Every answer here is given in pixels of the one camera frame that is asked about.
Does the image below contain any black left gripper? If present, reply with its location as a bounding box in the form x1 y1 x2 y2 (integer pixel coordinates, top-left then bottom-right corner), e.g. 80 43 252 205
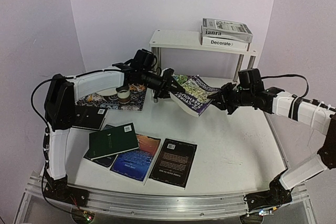
141 70 187 100

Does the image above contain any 117-Storey Treehouse book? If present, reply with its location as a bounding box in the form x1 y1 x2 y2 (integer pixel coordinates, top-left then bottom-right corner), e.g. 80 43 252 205
172 74 193 85

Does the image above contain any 52-Storey Treehouse book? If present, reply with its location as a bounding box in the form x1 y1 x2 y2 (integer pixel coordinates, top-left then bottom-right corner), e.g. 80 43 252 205
170 76 219 118

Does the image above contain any brown Decorate book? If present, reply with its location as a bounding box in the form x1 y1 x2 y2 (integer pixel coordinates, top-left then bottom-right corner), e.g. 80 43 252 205
200 34 249 51

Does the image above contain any grey photo cover book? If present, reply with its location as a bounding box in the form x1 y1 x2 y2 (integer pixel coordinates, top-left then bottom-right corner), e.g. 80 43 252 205
201 18 253 43

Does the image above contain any black paperback book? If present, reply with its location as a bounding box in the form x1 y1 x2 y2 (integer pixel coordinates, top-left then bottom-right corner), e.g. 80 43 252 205
149 138 197 189

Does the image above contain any dark green hardcover book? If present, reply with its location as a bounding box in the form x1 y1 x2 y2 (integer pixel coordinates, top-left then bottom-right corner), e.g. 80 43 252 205
86 123 139 160

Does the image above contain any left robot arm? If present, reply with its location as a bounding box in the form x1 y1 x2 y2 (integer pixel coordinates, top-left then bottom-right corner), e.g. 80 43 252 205
41 49 185 207

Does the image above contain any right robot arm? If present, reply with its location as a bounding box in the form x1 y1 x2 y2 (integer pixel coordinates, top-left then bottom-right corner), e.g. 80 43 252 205
209 68 335 212

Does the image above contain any patterned placemat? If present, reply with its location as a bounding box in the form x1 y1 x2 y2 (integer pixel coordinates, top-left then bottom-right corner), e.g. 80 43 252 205
76 84 146 111

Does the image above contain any white two-tier shelf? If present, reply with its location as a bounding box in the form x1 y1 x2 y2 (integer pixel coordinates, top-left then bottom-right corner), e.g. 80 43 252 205
149 29 260 82

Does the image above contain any glass cup with brown band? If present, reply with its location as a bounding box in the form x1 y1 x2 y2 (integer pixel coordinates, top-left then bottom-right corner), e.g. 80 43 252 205
116 86 131 103

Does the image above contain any white pink plate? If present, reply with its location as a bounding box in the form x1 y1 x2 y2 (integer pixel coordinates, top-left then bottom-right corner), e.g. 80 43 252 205
97 88 117 97

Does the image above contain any blue orange paperback book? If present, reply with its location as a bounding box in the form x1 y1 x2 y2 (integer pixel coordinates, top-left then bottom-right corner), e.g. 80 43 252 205
110 134 161 185

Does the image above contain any black notebook with barcode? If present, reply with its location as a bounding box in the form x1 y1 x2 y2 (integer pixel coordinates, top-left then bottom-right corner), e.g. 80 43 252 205
72 105 108 131

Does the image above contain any dark blue paperback book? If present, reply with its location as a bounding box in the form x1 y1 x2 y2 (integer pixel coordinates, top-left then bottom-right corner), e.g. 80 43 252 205
83 124 118 169

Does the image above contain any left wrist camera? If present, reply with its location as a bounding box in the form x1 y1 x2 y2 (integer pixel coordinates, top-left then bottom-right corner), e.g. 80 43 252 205
161 68 174 77

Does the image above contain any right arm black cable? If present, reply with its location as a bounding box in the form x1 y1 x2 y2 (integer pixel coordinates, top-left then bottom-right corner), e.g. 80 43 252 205
261 74 308 99

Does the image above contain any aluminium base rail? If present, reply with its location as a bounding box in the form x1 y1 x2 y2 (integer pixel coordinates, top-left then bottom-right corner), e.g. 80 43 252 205
25 176 309 217

